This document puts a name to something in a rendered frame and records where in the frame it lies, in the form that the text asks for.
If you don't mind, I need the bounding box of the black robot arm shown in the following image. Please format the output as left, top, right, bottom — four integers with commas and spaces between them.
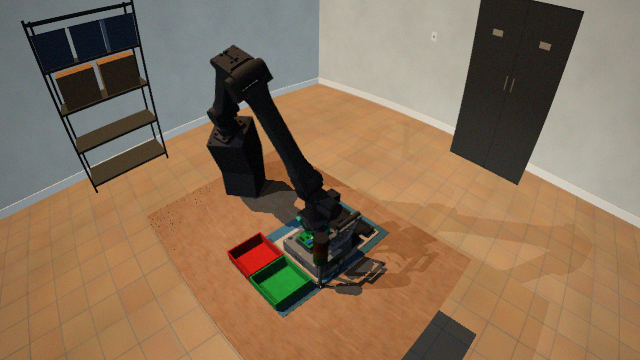
207, 45, 342, 221

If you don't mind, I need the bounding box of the green bin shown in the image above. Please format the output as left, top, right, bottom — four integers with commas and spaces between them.
249, 255, 312, 311

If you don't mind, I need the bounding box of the red open box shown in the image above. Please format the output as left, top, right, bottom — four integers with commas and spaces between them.
227, 232, 283, 283

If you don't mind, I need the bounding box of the green circuit board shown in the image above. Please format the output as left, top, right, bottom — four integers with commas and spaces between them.
296, 228, 331, 249

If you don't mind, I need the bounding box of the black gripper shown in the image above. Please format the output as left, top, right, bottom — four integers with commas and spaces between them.
296, 206, 332, 234

